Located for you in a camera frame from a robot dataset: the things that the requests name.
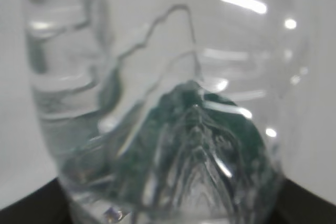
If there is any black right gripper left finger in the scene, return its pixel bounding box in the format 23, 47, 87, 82
1, 179, 73, 224

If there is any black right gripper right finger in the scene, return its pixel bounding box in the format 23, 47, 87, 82
270, 179, 335, 224

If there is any clear green-label water bottle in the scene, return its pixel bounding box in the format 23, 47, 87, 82
24, 0, 319, 223

